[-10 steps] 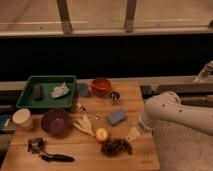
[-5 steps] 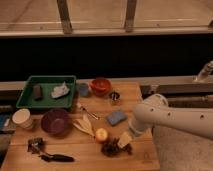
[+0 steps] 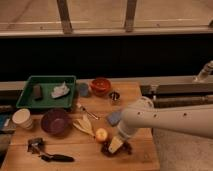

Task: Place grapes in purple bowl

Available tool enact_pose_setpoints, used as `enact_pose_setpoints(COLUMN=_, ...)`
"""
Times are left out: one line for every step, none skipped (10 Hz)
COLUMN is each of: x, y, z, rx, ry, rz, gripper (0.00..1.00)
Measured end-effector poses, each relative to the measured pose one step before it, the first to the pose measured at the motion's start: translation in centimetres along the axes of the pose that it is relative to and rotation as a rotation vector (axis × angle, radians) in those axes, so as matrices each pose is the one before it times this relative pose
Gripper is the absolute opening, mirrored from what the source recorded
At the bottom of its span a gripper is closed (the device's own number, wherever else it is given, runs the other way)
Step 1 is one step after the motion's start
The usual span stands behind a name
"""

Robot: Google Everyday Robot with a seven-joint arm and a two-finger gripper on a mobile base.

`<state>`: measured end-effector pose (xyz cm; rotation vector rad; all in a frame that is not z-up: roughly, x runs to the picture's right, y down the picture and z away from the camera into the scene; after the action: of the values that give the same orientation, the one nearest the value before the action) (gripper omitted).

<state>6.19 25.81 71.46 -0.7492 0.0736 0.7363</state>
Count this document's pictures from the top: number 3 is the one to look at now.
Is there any black handled metal tool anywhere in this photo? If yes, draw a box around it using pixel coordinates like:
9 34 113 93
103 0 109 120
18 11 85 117
27 137 74 162

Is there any small blue cup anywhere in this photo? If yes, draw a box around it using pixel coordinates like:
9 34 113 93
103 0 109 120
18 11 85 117
77 83 89 97

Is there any green plastic tray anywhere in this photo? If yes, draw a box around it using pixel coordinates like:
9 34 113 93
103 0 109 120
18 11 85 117
16 75 76 109

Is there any metal fork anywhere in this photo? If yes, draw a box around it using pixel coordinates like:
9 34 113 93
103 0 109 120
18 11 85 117
76 103 100 120

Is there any yellow red apple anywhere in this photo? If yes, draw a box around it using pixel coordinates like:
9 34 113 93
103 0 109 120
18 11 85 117
95 128 108 143

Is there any crumpled white cloth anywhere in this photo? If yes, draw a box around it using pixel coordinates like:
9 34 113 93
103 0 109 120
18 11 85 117
51 82 70 99

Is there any dark grape bunch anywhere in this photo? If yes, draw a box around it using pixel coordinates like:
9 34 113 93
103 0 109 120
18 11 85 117
101 141 132 157

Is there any purple bowl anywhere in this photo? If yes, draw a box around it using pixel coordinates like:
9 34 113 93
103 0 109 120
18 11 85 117
41 108 69 136

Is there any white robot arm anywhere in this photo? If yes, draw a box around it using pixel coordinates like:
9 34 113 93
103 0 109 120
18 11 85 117
108 96 213 154

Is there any small dark metal cup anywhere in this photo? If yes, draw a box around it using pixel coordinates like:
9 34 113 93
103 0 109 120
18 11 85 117
109 91 120 102

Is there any white paper cup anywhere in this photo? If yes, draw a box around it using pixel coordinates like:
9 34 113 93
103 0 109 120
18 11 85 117
12 108 33 130

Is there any dark brown block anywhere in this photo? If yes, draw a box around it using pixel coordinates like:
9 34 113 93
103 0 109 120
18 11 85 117
33 84 43 100

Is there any blue sponge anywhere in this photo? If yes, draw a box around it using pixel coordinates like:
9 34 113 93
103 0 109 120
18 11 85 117
107 111 121 126

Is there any orange red bowl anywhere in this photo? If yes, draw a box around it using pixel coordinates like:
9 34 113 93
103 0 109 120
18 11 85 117
90 77 111 97

